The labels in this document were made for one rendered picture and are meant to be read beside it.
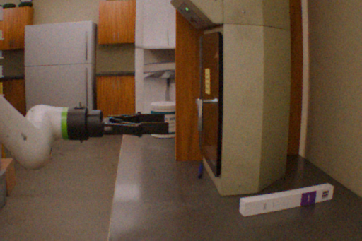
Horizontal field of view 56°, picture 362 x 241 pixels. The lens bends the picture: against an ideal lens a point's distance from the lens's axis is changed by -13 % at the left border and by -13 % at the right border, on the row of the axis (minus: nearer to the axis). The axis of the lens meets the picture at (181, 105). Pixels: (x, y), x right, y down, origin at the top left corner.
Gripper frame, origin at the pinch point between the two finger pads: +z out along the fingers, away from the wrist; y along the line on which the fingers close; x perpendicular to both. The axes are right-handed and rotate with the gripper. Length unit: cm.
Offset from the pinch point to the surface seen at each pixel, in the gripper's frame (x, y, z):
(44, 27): -61, 483, -154
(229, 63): -16.3, -5.9, 16.9
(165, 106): 5, 68, 6
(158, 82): 0, 136, 7
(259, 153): 8.1, -5.9, 26.3
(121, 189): 20.2, 2.7, -12.0
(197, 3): -32.1, -6.0, 8.6
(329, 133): 8, 11, 59
